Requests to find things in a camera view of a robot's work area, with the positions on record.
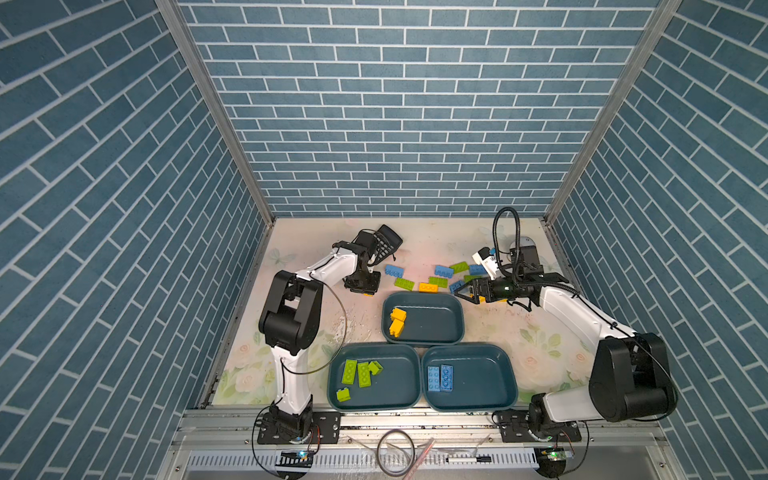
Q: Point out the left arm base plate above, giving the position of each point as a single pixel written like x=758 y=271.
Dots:
x=278 y=428

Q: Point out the bottom left teal bin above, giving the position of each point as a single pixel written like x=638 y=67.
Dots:
x=396 y=387

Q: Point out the small green lego brick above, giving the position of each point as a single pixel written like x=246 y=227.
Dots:
x=375 y=367

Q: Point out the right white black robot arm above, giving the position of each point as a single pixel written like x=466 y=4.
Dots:
x=630 y=377

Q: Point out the top teal plastic bin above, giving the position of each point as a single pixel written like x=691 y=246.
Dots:
x=431 y=319

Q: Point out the blue sloped lego brick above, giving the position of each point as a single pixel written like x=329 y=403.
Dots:
x=454 y=287

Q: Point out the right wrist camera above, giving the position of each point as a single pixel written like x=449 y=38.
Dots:
x=486 y=257

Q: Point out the green lego plate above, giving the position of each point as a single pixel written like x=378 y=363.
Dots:
x=349 y=372
x=460 y=267

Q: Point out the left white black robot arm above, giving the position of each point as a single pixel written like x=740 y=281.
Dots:
x=290 y=321

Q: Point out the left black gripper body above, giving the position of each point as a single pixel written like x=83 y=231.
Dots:
x=365 y=282

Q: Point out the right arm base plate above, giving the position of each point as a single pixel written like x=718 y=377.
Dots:
x=519 y=426

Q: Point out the yellow square lego brick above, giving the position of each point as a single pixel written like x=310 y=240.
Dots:
x=396 y=328

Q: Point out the black desk calculator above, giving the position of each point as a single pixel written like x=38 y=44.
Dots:
x=386 y=244

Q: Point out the blue lego brick top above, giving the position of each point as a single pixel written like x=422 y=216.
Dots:
x=394 y=271

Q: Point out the blue upturned lego brick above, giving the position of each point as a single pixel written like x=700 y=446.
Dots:
x=433 y=379

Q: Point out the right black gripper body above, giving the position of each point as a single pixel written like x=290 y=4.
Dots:
x=502 y=288

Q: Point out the bottom right teal bin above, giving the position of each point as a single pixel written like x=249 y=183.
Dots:
x=482 y=378

